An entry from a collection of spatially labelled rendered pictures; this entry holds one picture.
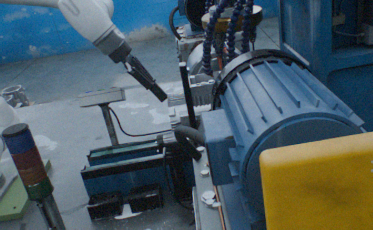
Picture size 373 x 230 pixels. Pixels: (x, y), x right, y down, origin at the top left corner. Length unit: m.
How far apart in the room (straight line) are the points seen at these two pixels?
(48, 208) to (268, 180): 0.76
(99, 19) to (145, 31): 5.68
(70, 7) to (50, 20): 5.96
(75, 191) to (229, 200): 0.90
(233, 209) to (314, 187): 0.22
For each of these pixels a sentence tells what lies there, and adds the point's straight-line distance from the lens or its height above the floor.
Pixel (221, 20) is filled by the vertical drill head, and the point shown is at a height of 1.33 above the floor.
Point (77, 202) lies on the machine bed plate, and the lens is 1.36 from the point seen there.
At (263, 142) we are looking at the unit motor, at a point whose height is 1.33.
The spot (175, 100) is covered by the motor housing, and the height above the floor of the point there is 1.10.
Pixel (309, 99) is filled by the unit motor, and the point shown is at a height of 1.35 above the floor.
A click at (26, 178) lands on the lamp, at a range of 0.99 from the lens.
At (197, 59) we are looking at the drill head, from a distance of 1.38.
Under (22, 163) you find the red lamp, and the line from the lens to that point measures 0.97.
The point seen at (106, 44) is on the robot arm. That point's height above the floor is 1.30.
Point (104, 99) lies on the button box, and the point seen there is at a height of 1.05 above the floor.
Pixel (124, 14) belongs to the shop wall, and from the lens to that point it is 6.80.
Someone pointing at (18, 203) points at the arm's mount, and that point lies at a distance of 1.45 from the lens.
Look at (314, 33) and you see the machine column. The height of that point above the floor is 1.28.
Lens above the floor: 1.56
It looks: 24 degrees down
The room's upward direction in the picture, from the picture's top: 10 degrees counter-clockwise
